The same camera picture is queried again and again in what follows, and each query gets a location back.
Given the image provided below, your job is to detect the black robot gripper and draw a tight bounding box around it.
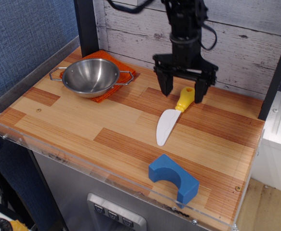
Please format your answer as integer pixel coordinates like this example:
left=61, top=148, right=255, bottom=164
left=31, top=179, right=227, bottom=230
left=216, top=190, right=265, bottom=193
left=153, top=41, right=218, bottom=103

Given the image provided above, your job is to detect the yellow handled white toy knife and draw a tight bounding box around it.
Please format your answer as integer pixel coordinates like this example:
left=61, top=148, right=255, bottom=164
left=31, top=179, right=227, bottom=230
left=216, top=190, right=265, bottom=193
left=156, top=87, right=195, bottom=146

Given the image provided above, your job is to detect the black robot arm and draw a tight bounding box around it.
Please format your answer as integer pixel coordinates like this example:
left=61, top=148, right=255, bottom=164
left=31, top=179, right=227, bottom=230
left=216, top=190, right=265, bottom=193
left=153, top=0, right=218, bottom=103

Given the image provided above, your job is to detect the yellow and black object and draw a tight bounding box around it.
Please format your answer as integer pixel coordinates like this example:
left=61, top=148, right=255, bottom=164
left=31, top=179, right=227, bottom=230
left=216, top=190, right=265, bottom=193
left=0, top=218, right=29, bottom=231

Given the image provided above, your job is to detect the orange folded cloth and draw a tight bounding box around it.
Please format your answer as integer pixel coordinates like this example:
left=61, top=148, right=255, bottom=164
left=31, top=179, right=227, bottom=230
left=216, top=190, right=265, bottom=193
left=60, top=50, right=136, bottom=103

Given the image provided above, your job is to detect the blue arch shaped block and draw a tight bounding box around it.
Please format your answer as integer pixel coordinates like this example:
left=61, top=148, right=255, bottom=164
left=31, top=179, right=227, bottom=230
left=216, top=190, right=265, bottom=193
left=148, top=154, right=200, bottom=208

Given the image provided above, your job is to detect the clear acrylic front guard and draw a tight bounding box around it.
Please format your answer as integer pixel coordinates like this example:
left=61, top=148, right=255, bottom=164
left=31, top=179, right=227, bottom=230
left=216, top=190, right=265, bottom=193
left=0, top=124, right=237, bottom=231

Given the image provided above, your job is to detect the silver button control panel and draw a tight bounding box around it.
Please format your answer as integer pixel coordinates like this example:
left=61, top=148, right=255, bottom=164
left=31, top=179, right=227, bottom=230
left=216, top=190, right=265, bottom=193
left=87, top=193, right=147, bottom=231

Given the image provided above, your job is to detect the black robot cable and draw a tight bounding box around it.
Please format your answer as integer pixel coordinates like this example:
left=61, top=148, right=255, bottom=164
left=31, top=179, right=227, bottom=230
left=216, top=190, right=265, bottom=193
left=106, top=0, right=218, bottom=51

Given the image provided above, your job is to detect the black right vertical post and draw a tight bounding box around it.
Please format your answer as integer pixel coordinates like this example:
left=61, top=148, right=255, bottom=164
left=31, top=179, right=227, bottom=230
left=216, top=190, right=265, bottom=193
left=258, top=56, right=281, bottom=121

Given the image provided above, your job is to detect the stainless steel two-handled bowl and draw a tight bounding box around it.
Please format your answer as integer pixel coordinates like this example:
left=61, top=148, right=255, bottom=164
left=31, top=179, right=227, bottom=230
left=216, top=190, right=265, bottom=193
left=49, top=58, right=134, bottom=98

